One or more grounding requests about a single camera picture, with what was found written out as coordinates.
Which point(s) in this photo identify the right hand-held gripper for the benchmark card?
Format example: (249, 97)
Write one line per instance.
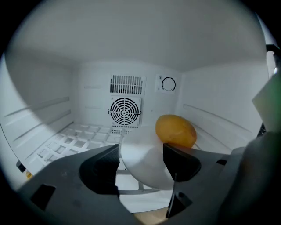
(271, 105)

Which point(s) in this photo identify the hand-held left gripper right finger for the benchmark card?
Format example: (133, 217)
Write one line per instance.
(186, 163)

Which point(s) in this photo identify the black mini fridge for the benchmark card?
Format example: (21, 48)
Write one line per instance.
(98, 44)

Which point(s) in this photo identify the orange fruit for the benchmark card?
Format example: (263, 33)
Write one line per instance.
(175, 129)

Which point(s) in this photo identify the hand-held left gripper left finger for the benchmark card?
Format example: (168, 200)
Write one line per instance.
(98, 167)

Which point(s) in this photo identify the light wooden table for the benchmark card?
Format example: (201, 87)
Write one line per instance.
(151, 218)

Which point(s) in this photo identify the small yellow bottle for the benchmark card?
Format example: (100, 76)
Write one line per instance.
(22, 167)

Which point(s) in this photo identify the white round plate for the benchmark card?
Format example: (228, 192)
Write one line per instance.
(140, 158)

